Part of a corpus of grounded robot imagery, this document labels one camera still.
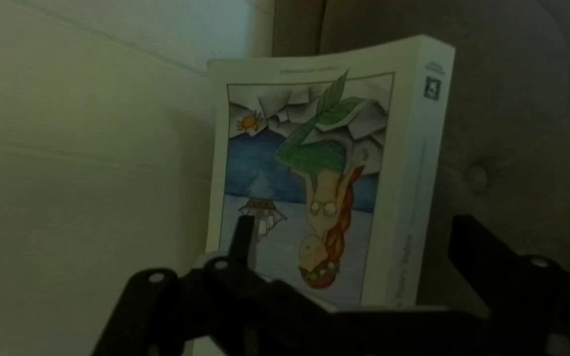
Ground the white illustrated paperback book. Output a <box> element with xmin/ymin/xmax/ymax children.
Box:
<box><xmin>201</xmin><ymin>34</ymin><xmax>457</xmax><ymax>313</ymax></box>

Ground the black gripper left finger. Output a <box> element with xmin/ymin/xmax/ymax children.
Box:
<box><xmin>89</xmin><ymin>212</ymin><xmax>445</xmax><ymax>356</ymax></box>

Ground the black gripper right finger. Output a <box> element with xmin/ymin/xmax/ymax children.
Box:
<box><xmin>441</xmin><ymin>212</ymin><xmax>570</xmax><ymax>356</ymax></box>

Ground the dark brown sofa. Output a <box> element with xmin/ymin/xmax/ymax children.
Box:
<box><xmin>269</xmin><ymin>0</ymin><xmax>570</xmax><ymax>356</ymax></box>

